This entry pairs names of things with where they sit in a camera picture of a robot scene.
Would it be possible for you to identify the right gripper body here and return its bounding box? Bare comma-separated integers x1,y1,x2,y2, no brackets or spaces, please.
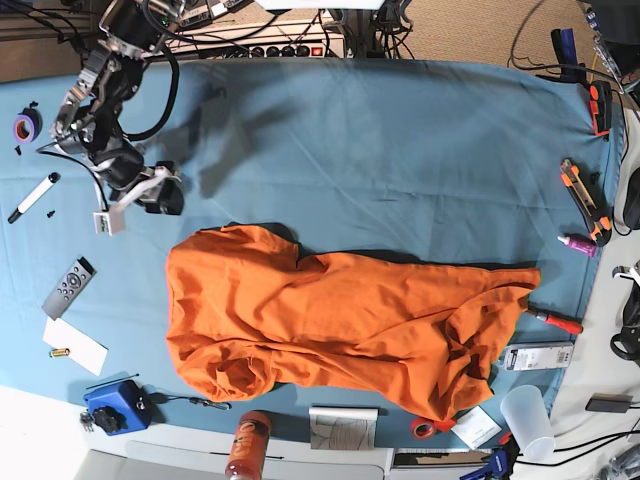
109,161,181,213

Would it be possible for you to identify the orange t-shirt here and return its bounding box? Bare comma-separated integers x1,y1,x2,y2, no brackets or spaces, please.
166,225,541,421

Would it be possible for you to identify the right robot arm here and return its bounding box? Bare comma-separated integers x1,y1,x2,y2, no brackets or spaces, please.
50,1,188,215

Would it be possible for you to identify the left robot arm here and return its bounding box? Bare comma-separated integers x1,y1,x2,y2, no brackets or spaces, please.
578,0,639,103

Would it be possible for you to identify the white marker pen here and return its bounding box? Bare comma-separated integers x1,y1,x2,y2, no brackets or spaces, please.
8,172,61,224

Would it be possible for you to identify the grey remote control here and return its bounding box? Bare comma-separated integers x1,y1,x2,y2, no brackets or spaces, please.
42,257,95,320

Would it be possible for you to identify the purple tape roll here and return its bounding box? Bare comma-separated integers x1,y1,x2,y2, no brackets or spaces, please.
13,107,42,145

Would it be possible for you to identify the white paper sheet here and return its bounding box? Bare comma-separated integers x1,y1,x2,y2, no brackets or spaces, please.
43,318,108,376

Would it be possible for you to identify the black power strip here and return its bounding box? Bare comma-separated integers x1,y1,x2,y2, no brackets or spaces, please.
240,43,344,58

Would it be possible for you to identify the yellow AA battery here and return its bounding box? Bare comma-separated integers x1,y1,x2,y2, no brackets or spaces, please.
49,348,71,358

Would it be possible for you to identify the blue box with knob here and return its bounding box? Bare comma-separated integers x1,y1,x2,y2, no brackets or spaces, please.
83,380,152,436

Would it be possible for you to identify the orange drink bottle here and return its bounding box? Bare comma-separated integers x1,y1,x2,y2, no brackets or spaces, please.
225,411,271,480

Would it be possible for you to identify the grey notebook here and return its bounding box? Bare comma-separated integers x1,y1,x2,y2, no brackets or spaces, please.
308,406,379,451

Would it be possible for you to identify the blue table cloth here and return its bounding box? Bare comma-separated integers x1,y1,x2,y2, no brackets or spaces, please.
0,57,627,451

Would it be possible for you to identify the red tape roll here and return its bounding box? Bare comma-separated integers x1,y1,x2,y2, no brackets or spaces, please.
410,417,437,440

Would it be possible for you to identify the small red cube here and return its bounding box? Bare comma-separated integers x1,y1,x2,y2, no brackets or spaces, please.
433,419,456,432

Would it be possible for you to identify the white card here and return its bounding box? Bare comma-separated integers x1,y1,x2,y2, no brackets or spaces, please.
451,406,501,450

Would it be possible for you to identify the red screwdriver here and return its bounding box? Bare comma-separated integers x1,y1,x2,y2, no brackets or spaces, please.
526,308,583,335

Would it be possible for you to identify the translucent plastic cup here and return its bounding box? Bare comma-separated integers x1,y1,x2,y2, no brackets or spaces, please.
500,385,556,462

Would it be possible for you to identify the packaged bit set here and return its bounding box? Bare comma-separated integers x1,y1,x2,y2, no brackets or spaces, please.
498,341,574,372

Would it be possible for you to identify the blue clamp at bottom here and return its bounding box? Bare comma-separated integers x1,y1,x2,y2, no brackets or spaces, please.
460,431,520,480

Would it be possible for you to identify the purple glue tube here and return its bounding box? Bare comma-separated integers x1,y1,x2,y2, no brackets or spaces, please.
557,236,598,258

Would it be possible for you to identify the blue bar clamp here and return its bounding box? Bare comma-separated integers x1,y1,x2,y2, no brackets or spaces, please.
550,28,587,85

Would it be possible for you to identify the orange utility knife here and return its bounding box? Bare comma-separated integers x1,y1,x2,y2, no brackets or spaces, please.
560,158,612,247

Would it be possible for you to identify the orange black clamp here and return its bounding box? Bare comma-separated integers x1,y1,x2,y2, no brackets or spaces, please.
589,80,613,141

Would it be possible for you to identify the black computer mouse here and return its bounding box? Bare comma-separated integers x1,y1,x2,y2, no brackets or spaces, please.
622,168,640,230

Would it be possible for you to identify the black power adapter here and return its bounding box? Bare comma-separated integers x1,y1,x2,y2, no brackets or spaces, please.
585,394,633,413

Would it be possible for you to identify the black lanyard with carabiner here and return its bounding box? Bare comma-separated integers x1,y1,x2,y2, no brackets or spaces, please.
149,392,233,411

